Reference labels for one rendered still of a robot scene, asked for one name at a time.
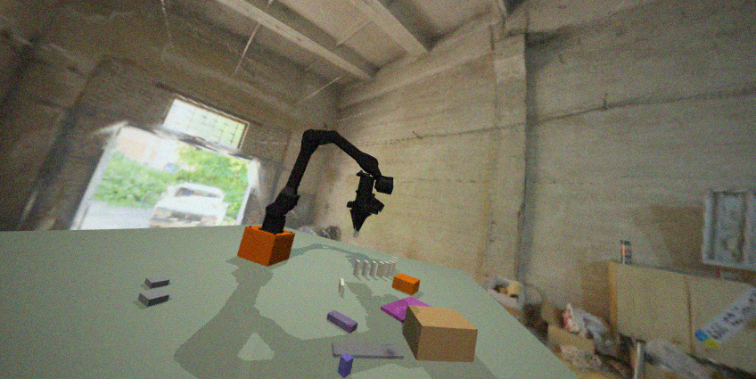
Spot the purple flat rectangular block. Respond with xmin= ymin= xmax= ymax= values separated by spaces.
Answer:
xmin=381 ymin=296 xmax=430 ymax=323

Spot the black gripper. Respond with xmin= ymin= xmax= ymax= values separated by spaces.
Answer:
xmin=347 ymin=188 xmax=379 ymax=231

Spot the blue rectangular block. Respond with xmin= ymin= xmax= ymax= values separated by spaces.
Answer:
xmin=338 ymin=352 xmax=353 ymax=378

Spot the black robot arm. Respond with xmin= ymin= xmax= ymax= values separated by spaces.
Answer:
xmin=259 ymin=128 xmax=394 ymax=234

